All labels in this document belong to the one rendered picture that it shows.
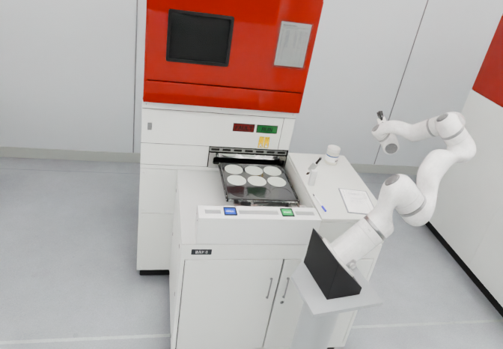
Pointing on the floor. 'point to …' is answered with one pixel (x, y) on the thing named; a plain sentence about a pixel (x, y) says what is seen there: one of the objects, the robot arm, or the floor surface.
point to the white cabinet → (241, 294)
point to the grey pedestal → (325, 308)
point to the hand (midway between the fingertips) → (382, 119)
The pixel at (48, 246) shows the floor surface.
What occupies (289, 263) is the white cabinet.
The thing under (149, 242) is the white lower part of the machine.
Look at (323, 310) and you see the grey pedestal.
